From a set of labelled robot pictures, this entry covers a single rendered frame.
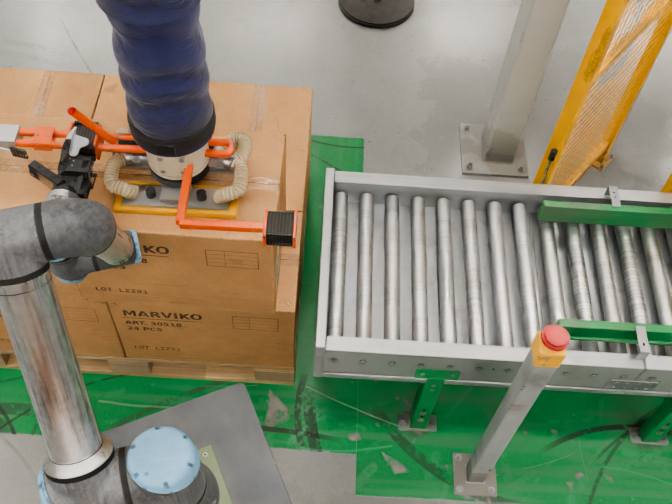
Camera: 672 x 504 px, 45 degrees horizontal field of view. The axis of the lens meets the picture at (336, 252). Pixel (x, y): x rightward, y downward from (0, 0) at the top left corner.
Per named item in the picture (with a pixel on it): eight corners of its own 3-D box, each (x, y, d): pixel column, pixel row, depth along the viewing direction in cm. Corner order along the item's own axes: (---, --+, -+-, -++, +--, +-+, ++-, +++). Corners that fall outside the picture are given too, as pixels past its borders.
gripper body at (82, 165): (97, 173, 219) (87, 208, 212) (66, 170, 219) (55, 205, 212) (92, 154, 212) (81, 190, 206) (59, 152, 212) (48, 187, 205)
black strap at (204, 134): (220, 93, 219) (219, 82, 216) (210, 158, 206) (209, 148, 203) (136, 88, 219) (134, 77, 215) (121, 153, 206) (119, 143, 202)
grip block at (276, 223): (297, 221, 211) (297, 210, 207) (295, 248, 206) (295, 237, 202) (265, 220, 211) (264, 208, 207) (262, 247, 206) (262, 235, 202)
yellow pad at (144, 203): (240, 191, 229) (239, 180, 225) (236, 219, 224) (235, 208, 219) (119, 185, 228) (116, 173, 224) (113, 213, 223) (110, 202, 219)
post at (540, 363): (483, 465, 286) (564, 331, 203) (484, 484, 282) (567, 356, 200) (464, 464, 286) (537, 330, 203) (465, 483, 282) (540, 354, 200)
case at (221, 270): (286, 212, 275) (286, 132, 242) (274, 314, 253) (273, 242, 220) (110, 199, 275) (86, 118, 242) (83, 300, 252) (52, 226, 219)
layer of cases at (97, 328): (310, 155, 344) (312, 87, 311) (294, 367, 288) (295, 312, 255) (28, 137, 341) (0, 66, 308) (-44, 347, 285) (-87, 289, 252)
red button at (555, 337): (564, 331, 203) (569, 323, 200) (567, 356, 200) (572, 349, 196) (536, 329, 203) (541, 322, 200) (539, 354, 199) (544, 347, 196)
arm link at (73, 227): (100, 184, 153) (138, 226, 220) (33, 197, 151) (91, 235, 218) (112, 244, 152) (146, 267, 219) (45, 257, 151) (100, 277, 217)
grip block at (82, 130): (106, 135, 225) (101, 120, 220) (99, 162, 220) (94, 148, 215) (75, 133, 225) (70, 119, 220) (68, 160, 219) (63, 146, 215)
